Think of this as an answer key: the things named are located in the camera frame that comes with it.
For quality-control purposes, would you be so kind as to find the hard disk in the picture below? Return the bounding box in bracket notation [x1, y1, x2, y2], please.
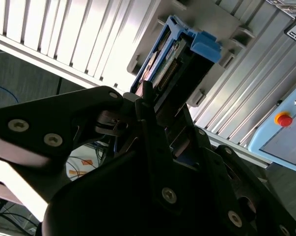
[129, 14, 223, 118]

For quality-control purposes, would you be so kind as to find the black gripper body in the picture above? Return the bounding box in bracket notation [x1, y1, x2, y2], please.
[41, 147, 224, 236]

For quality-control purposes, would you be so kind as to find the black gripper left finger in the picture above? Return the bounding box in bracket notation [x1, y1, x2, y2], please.
[0, 80, 185, 219]

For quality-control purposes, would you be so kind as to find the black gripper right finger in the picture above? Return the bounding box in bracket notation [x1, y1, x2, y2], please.
[181, 107, 296, 236]

